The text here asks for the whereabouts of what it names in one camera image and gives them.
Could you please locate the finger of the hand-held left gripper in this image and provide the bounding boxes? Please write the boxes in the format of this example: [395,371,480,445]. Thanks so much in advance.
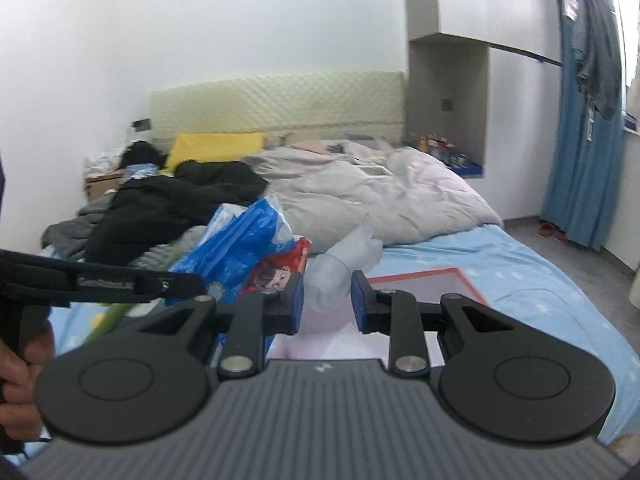
[134,271,207,306]

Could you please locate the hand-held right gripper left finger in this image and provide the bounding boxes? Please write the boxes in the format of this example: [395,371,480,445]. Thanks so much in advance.
[135,271,306,380]

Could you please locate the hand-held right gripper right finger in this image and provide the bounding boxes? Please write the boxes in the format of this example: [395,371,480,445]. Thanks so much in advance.
[350,270,516,380]

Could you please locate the translucent plastic bag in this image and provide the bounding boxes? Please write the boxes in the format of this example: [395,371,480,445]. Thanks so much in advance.
[306,225,383,313]

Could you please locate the pink cardboard box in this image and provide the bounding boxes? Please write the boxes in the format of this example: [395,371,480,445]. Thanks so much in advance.
[270,267,490,367]

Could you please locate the blue cartoon plastic bag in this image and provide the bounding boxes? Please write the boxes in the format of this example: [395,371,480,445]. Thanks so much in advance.
[167,192,313,356]

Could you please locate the person's left hand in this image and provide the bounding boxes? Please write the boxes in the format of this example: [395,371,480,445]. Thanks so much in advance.
[0,332,55,441]

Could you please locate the dark grey cloth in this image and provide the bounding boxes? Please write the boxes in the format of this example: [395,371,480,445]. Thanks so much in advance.
[41,195,116,261]

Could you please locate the black jacket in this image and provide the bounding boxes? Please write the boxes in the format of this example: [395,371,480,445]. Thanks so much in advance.
[85,160,268,266]

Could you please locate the brown cardboard box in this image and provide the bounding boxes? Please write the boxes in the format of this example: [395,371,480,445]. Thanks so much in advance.
[85,172,126,203]

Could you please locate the grey duvet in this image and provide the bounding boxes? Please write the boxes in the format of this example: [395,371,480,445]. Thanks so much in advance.
[240,140,503,248]

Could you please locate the white crumpled cloth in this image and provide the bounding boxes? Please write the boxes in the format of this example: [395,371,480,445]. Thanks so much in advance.
[82,152,126,178]

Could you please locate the black cloth bundle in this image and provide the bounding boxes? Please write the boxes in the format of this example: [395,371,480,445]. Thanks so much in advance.
[120,141,168,168]

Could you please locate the yellow pillow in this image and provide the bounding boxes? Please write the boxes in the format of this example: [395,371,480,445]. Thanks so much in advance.
[165,132,266,173]

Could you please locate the blue tree-print bed sheet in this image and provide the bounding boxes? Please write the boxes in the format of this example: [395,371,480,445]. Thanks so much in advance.
[40,222,633,441]

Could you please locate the blue tray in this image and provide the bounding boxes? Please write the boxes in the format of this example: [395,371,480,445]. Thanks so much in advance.
[447,157,485,178]

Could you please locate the row of small bottles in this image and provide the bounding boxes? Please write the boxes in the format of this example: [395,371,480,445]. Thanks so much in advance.
[410,132,468,166]

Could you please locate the cream quilted headboard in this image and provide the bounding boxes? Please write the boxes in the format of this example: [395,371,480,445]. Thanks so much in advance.
[149,71,406,143]

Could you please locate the blue curtain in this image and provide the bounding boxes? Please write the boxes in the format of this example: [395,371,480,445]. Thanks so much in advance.
[540,0,626,251]

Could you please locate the dark curtain rod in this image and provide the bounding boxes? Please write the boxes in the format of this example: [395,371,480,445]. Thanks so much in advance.
[490,44,564,67]

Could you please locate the hanging grey-blue clothing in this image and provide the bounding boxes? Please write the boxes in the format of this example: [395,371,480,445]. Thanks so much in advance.
[574,0,623,121]

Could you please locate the green long-handled brush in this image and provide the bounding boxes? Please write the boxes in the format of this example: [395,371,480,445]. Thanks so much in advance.
[82,302,141,346]

